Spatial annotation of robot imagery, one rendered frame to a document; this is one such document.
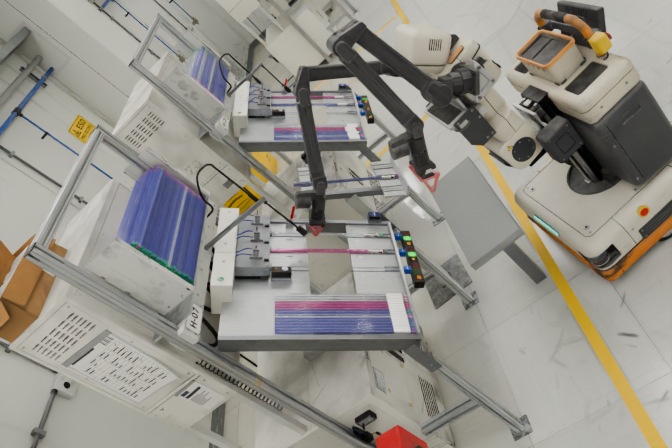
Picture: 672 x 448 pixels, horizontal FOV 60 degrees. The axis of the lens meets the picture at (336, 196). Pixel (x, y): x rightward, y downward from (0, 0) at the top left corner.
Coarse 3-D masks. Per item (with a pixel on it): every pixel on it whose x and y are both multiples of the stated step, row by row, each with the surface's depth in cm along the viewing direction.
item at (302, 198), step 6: (318, 186) 236; (324, 186) 237; (300, 192) 239; (306, 192) 239; (312, 192) 239; (318, 192) 237; (324, 192) 238; (300, 198) 238; (306, 198) 239; (300, 204) 238; (306, 204) 239
